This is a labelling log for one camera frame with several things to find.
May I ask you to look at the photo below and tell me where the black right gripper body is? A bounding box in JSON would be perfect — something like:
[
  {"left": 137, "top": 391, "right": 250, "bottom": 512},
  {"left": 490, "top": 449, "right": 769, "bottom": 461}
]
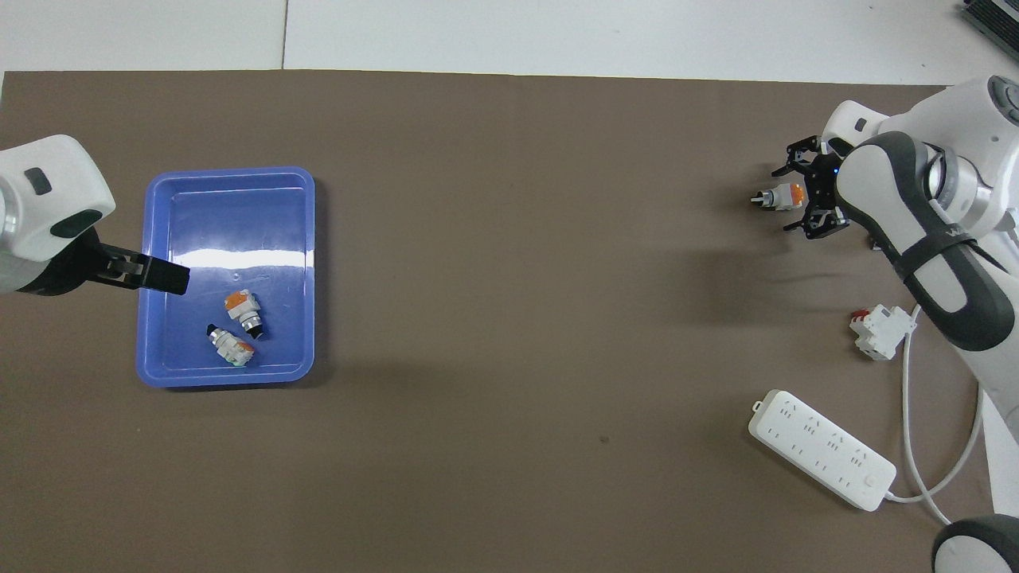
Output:
[{"left": 806, "top": 155, "right": 845, "bottom": 216}]

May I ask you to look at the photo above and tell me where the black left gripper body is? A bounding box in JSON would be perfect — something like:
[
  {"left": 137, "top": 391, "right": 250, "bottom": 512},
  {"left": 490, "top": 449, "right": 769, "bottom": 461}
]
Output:
[{"left": 16, "top": 227, "right": 108, "bottom": 297}]

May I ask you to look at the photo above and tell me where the blue plastic tray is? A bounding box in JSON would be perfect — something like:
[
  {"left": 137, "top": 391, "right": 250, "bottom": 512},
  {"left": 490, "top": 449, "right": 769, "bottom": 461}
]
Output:
[{"left": 135, "top": 166, "right": 317, "bottom": 388}]

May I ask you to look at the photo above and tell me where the lower orange white connector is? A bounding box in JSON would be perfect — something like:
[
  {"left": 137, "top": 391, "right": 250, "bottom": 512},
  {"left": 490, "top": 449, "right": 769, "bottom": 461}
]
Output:
[{"left": 223, "top": 290, "right": 267, "bottom": 339}]

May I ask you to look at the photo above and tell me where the white red circuit breaker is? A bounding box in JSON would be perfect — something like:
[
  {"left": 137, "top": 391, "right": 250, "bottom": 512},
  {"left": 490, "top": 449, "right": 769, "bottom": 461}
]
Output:
[{"left": 849, "top": 302, "right": 915, "bottom": 361}]

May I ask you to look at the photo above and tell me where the white power strip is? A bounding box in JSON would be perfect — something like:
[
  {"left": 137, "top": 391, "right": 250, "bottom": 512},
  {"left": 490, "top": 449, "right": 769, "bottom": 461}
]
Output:
[{"left": 748, "top": 389, "right": 897, "bottom": 512}]

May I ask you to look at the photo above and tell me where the dark ribbed device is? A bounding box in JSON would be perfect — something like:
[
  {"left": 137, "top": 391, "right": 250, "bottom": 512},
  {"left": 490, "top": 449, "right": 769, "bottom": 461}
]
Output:
[{"left": 959, "top": 0, "right": 1019, "bottom": 42}]

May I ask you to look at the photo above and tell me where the brown table mat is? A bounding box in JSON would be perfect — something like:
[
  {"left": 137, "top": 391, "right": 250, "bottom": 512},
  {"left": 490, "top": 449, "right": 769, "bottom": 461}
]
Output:
[{"left": 0, "top": 70, "right": 1019, "bottom": 573}]

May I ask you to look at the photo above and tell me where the white power strip cable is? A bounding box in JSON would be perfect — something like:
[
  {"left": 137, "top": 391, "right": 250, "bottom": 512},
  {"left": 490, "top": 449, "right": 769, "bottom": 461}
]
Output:
[{"left": 882, "top": 302, "right": 988, "bottom": 528}]

